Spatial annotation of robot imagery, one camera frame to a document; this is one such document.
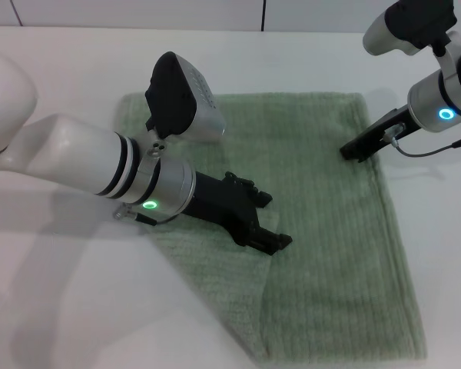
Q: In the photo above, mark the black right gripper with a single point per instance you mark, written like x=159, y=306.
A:
x=386, y=128

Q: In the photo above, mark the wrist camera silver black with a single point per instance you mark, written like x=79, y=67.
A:
x=415, y=21
x=176, y=104

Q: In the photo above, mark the black vertical wall strip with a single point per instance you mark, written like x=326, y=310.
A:
x=264, y=15

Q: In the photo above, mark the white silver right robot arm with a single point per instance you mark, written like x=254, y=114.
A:
x=430, y=96

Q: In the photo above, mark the green ribbed towel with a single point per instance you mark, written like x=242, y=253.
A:
x=322, y=230

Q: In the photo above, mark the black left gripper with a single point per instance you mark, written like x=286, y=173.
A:
x=223, y=203

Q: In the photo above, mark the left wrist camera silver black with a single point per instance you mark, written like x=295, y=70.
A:
x=176, y=104

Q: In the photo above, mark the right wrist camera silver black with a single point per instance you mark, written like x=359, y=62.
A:
x=415, y=21

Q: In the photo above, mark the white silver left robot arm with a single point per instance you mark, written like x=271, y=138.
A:
x=80, y=153

